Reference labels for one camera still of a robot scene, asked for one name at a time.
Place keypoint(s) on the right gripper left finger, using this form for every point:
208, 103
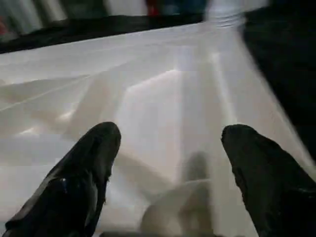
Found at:
69, 187

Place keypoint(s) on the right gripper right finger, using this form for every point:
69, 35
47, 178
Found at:
271, 185

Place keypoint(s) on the white plastic table top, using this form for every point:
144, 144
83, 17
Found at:
148, 86

